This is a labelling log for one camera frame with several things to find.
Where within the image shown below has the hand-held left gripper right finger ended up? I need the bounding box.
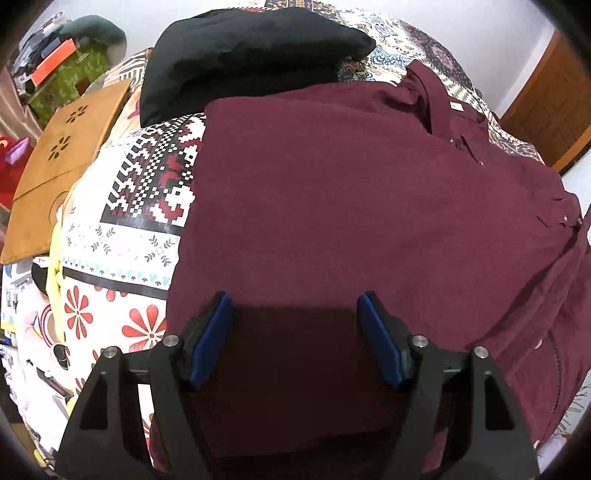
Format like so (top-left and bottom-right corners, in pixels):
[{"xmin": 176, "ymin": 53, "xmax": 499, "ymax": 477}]
[{"xmin": 356, "ymin": 291, "xmax": 541, "ymax": 480}]

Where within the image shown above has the patterned patchwork bedsheet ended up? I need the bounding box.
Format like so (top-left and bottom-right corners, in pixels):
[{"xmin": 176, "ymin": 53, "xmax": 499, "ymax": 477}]
[{"xmin": 46, "ymin": 0, "xmax": 591, "ymax": 467}]

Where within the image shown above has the maroon shirt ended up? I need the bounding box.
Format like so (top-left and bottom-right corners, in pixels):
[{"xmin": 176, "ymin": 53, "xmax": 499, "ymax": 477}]
[{"xmin": 148, "ymin": 59, "xmax": 591, "ymax": 474}]

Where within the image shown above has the black folded garment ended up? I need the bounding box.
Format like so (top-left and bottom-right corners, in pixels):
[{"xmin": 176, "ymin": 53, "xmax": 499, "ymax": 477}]
[{"xmin": 139, "ymin": 6, "xmax": 377, "ymax": 127}]

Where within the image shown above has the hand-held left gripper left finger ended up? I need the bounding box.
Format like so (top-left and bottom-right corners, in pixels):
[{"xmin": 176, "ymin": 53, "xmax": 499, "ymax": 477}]
[{"xmin": 54, "ymin": 291, "xmax": 234, "ymax": 480}]

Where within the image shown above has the orange box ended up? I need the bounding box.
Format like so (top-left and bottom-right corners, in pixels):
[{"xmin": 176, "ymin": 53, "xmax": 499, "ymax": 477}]
[{"xmin": 32, "ymin": 39, "xmax": 78, "ymax": 86}]

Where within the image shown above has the wooden door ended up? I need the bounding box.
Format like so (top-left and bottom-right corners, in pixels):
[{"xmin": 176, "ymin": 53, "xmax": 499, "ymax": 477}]
[{"xmin": 499, "ymin": 28, "xmax": 591, "ymax": 175}]

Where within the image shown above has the brown wooden board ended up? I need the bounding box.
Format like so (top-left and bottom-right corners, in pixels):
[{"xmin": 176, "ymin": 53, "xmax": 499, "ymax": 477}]
[{"xmin": 0, "ymin": 78, "xmax": 134, "ymax": 265}]

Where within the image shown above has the red cloth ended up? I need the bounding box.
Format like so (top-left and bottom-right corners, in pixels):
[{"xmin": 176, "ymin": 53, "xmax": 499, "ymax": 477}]
[{"xmin": 0, "ymin": 135, "xmax": 37, "ymax": 214}]

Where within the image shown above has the dark green cushion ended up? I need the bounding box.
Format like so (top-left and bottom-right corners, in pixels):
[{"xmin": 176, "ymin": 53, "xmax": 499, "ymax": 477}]
[{"xmin": 60, "ymin": 15, "xmax": 128, "ymax": 52}]

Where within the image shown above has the green patterned bag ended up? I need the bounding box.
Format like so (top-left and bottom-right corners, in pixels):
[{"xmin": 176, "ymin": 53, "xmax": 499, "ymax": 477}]
[{"xmin": 27, "ymin": 45, "xmax": 112, "ymax": 124}]

